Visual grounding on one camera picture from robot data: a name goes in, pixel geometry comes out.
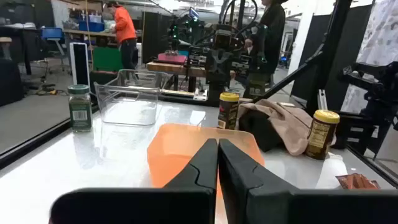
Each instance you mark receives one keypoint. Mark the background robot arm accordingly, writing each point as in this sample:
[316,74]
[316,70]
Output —
[186,31]

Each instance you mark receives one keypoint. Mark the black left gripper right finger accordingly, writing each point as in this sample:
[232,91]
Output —
[248,199]

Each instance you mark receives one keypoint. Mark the blue chair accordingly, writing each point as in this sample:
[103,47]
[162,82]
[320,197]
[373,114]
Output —
[52,33]

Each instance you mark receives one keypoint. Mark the black metal stand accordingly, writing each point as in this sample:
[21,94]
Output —
[379,93]

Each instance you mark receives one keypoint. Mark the white tower fan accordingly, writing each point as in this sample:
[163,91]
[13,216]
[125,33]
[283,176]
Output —
[80,65]

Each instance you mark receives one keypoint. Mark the pink tray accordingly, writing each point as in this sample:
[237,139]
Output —
[172,58]

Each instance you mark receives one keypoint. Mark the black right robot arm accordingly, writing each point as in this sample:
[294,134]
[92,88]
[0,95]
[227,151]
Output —
[222,40]

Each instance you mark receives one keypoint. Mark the clear plastic bin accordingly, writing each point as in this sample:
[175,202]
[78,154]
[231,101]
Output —
[127,105]

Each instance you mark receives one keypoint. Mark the green crate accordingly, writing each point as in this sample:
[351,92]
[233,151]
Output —
[107,59]

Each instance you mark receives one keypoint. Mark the white patterned curtain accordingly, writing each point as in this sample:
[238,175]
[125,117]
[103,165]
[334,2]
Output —
[382,31]

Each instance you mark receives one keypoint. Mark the black cloth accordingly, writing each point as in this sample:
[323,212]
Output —
[259,132]

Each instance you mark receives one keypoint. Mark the blue storage crate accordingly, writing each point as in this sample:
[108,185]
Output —
[91,26]

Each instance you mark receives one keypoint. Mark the wooden background table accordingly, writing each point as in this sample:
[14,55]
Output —
[174,68]

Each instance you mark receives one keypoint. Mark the yellow-lid brown spice jar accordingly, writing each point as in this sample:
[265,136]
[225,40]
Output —
[228,112]
[321,133]

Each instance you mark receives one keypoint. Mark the green-lid glass spice jar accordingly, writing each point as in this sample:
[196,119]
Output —
[80,112]

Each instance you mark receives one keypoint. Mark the person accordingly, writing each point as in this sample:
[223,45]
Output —
[124,28]
[275,31]

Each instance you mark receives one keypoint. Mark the orange-brown spice packet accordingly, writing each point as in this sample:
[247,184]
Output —
[357,182]

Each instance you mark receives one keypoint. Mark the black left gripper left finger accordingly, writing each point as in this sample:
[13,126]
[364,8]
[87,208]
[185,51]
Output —
[192,199]

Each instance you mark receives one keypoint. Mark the beige cloth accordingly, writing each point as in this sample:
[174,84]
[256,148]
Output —
[295,127]

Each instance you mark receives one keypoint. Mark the long wooden workbench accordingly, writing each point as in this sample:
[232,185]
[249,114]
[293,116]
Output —
[90,33]

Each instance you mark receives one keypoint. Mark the orange plastic bin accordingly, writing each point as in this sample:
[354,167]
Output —
[177,149]

